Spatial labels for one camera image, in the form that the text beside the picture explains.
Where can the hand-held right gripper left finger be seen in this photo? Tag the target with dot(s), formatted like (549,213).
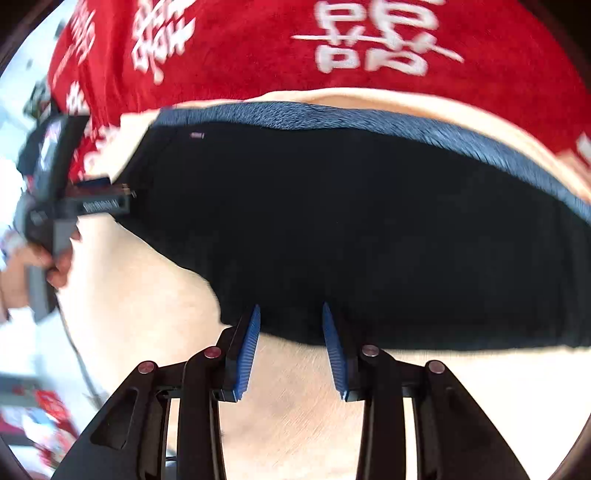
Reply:
(247,355)

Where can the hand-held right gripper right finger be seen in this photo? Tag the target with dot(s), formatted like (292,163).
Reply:
(334,350)

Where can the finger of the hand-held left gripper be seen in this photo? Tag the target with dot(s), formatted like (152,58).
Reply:
(104,203)

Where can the black pants with blue waistband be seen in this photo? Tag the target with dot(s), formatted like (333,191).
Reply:
(323,221)

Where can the person's left hand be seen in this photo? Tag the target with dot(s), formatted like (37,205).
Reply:
(60,270)

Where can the cream patterned cushion cover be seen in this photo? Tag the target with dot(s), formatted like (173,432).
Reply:
(152,295)

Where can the red printed blanket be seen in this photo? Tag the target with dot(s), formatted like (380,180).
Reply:
(254,46)

